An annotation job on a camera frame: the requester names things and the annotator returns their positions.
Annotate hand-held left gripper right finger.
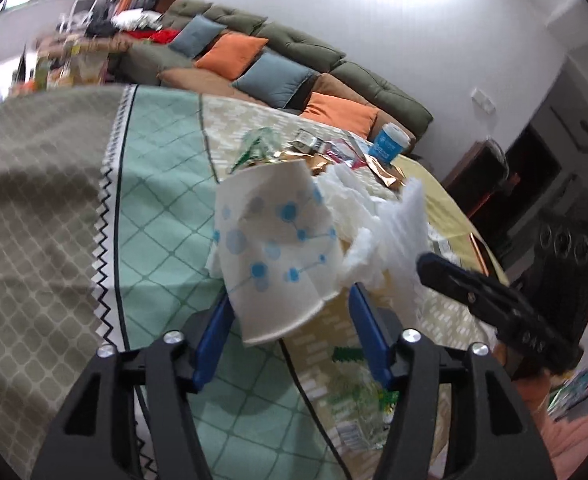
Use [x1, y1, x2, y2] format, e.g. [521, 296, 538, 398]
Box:
[349, 282, 557, 480]

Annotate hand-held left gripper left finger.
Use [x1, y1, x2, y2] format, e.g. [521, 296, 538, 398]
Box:
[30, 292, 237, 480]

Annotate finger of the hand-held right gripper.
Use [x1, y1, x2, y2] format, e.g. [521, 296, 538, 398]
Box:
[416, 252, 582, 373]

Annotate white tissue paper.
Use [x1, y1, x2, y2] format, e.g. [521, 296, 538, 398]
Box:
[316, 165, 431, 326]

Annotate crushed white blue-dotted paper cup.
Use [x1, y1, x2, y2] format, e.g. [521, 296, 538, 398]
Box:
[205, 160, 345, 347]

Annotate green clear wrapper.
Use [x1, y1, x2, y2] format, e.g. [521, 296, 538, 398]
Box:
[230, 127, 285, 171]

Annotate person's right forearm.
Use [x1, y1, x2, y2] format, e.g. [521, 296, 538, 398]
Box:
[512, 365, 588, 480]

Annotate clear plastic bag green print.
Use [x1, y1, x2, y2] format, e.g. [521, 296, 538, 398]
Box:
[324, 345, 401, 452]

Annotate dark wooden cabinet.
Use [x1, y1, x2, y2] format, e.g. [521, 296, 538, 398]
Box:
[444, 137, 512, 241]

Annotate copper foil snack packet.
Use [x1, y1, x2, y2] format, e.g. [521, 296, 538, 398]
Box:
[364, 155, 411, 189]

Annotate blue cup with white lid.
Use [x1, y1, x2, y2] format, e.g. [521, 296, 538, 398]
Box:
[369, 122, 411, 163]

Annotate patterned tablecloth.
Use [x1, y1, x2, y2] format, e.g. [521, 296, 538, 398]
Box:
[0, 85, 509, 480]

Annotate red snack packet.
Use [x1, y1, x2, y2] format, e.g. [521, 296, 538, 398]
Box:
[324, 139, 375, 169]

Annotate crumpled gold wrapper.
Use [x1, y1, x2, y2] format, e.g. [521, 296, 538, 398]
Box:
[269, 147, 337, 167]

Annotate silver snack packet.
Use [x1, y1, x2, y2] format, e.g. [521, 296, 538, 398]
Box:
[294, 130, 325, 154]

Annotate orange cushion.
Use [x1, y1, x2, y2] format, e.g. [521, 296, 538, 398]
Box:
[299, 91, 380, 140]
[194, 32, 269, 81]

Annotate green and brown sofa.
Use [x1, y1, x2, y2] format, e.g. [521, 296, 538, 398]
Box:
[109, 0, 435, 147]

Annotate large blue-grey cushion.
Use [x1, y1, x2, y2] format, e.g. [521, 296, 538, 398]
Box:
[231, 52, 317, 110]

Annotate small blue-grey cushion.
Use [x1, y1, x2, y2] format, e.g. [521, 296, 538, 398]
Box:
[168, 15, 227, 59]

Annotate red cloth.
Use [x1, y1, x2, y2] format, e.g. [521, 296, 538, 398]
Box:
[144, 29, 181, 47]

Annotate cluttered coffee table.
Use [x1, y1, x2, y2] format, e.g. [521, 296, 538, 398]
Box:
[11, 35, 112, 93]

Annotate white clothes pile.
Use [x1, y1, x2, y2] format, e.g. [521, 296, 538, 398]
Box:
[113, 10, 163, 31]

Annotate white wall switch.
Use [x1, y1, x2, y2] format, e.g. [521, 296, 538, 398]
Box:
[471, 88, 497, 114]

